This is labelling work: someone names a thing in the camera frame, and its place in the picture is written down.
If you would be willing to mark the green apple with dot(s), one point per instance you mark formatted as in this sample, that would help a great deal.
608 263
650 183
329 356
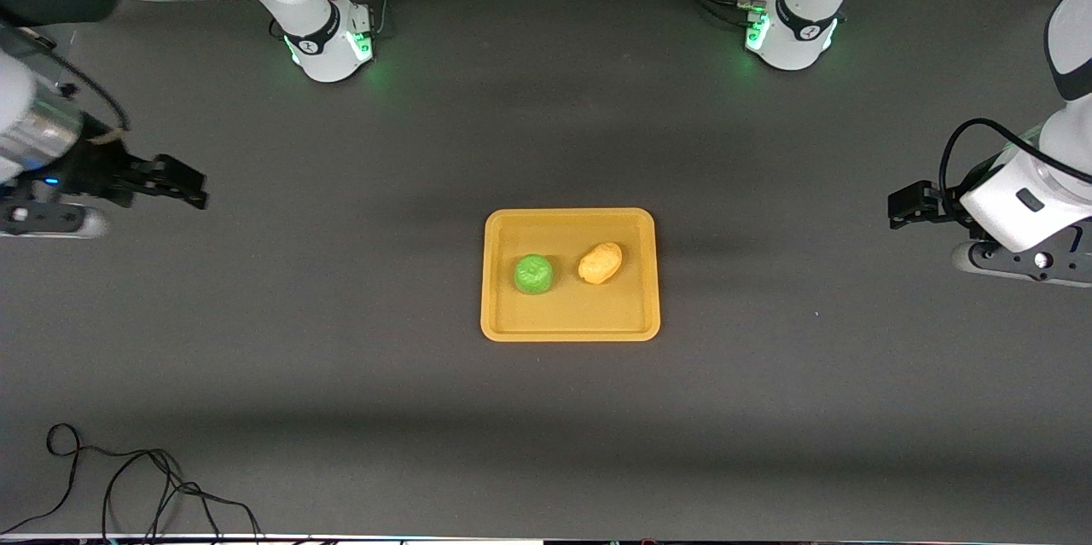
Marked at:
533 274

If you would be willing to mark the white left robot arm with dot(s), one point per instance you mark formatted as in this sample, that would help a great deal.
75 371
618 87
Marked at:
1071 136

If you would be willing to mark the yellow plastic tray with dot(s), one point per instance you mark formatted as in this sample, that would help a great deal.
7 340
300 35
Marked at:
570 315

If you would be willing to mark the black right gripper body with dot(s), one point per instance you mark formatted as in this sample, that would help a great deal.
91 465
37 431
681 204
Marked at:
95 167

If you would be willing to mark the yellow potato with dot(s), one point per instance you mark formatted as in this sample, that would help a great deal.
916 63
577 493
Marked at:
601 263

